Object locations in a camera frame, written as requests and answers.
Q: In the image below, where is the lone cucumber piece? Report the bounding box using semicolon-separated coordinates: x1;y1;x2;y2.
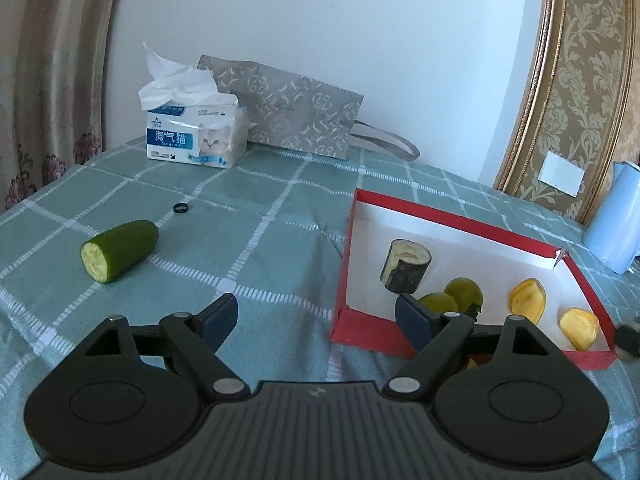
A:
80;220;160;284

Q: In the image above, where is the grey patterned paper bag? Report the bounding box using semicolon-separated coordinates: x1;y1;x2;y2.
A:
198;55;421;162

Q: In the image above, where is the red shallow cardboard box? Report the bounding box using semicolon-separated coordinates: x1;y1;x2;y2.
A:
330;190;616;370

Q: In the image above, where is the green tomato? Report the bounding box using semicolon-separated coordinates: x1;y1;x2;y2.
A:
419;292;458;314
444;278;484;321

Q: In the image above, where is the tissue pack with cat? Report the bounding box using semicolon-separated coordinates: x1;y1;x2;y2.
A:
138;49;250;169

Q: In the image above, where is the green checked tablecloth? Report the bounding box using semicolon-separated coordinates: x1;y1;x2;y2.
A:
1;140;639;479

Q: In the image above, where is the eggplant piece with white flesh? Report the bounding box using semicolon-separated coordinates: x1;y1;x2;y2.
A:
380;238;432;294

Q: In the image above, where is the light blue electric kettle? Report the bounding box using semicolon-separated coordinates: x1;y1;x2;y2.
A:
582;162;640;274

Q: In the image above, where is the white wall switch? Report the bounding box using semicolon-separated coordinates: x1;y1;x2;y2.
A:
538;151;585;197

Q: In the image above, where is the beige floral curtain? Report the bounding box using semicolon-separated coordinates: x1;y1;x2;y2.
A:
1;0;114;210

